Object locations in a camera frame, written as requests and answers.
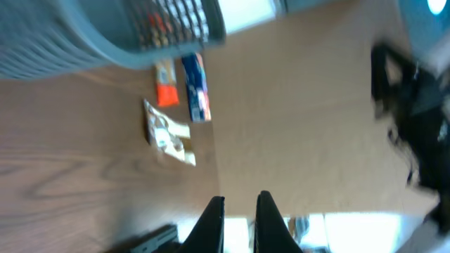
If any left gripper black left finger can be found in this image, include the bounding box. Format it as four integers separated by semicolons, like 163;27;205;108
176;196;225;253

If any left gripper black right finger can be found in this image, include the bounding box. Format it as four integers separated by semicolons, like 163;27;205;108
253;190;303;253

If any kraft paper snack bag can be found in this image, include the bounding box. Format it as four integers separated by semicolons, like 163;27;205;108
143;99;196;167

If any grey plastic mesh basket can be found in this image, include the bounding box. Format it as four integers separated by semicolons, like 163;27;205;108
1;0;226;80

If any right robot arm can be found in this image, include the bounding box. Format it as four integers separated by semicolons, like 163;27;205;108
371;41;449;235

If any blue tissue packet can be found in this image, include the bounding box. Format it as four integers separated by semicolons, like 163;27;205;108
181;53;212;123

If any orange and tan cracker packet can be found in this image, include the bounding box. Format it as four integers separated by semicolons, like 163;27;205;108
155;59;179;107

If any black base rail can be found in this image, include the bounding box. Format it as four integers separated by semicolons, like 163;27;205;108
110;224;181;253

